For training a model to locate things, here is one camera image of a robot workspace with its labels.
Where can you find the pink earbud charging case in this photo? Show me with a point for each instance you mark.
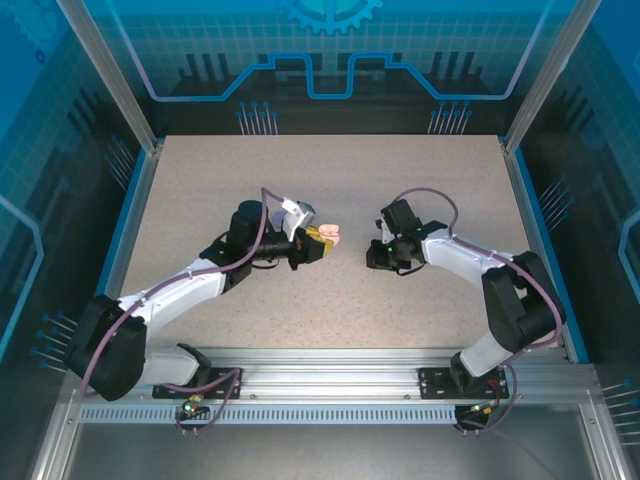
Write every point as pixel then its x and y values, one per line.
pixel 331 231

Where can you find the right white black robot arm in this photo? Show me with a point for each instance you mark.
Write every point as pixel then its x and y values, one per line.
pixel 450 255

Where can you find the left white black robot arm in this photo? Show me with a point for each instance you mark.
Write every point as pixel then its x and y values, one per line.
pixel 175 290

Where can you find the aluminium table side bar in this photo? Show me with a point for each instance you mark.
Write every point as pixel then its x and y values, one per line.
pixel 522 200
pixel 141 200

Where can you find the blue table side trim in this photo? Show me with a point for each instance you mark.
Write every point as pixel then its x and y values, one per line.
pixel 132 200
pixel 533 200

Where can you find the connector with green light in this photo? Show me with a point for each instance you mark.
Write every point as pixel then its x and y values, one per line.
pixel 192 406

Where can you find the metal bottom tray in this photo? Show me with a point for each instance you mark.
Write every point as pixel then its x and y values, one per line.
pixel 325 450

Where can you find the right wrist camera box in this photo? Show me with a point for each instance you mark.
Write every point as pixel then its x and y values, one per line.
pixel 386 232

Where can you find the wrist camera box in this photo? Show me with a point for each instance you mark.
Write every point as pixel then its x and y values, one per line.
pixel 300 215
pixel 386 232

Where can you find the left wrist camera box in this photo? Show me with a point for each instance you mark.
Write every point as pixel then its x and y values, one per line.
pixel 300 215

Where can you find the aluminium mounting rail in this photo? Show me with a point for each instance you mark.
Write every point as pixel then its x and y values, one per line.
pixel 325 370

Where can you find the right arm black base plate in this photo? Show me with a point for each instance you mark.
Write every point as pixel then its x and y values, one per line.
pixel 432 385

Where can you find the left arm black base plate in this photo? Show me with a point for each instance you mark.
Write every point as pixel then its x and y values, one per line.
pixel 172 392

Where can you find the aluminium frame post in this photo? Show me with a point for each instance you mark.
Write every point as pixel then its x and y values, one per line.
pixel 550 75
pixel 115 85

